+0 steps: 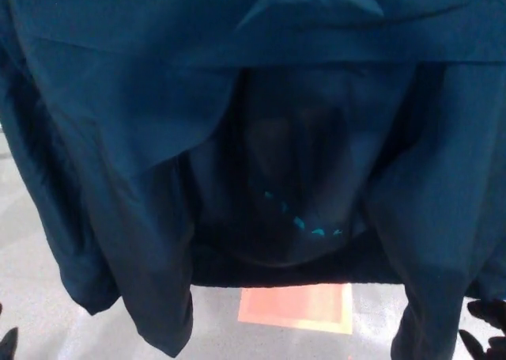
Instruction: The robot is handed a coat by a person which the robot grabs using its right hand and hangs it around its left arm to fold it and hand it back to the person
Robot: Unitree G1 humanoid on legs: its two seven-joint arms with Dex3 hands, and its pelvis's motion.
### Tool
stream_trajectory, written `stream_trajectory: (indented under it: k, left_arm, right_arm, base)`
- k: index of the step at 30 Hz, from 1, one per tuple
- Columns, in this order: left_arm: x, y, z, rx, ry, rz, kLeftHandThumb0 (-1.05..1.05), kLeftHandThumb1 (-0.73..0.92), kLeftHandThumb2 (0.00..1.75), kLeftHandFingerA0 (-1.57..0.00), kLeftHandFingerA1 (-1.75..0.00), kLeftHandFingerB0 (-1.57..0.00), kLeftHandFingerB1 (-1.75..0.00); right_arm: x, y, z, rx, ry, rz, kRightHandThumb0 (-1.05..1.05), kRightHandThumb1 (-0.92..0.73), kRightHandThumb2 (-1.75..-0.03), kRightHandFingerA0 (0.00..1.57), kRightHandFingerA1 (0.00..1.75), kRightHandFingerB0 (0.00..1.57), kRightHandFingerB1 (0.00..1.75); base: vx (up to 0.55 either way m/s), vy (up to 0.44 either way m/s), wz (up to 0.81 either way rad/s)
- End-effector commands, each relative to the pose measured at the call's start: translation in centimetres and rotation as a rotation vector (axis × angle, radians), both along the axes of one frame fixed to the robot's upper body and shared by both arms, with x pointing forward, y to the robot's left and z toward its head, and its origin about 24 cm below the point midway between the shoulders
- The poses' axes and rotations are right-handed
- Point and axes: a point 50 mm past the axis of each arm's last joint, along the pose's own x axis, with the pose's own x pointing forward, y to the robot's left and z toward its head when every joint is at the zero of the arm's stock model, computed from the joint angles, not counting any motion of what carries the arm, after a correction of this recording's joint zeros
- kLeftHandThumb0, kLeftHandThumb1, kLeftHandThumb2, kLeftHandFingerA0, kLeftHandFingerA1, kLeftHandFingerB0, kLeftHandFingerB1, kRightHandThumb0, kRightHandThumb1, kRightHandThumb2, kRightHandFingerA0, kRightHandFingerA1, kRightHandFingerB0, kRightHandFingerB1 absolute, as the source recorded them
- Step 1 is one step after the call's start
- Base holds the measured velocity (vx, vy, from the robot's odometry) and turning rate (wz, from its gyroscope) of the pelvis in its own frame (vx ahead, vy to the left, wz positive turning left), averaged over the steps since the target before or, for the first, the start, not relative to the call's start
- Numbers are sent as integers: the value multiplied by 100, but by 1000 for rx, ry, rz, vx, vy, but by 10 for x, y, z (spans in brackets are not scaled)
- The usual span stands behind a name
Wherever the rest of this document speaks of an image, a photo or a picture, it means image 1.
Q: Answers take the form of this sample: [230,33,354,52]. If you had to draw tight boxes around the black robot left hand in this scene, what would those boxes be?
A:
[458,297,506,360]

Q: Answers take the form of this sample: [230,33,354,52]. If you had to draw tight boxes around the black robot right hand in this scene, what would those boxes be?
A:
[0,301,20,360]

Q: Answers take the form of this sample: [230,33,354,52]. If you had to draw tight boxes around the dark blue coat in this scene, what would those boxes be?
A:
[0,0,506,360]

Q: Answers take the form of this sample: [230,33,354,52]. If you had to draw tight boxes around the orange floor mat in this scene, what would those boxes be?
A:
[238,283,353,335]

